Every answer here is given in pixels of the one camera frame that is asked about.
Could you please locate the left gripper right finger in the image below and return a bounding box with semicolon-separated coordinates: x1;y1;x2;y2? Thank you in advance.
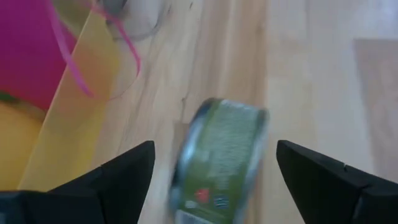
276;139;398;224

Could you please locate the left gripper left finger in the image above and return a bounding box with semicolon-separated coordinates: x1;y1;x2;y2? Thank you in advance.
0;140;155;224

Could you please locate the tin can olive label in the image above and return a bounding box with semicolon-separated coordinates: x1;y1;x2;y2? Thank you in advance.
169;98;270;224

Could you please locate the pink plastic bottle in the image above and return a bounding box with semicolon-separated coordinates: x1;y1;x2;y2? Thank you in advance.
0;0;141;111

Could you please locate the yellow translucent plastic bin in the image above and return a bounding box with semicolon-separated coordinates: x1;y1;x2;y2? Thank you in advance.
0;9;121;192

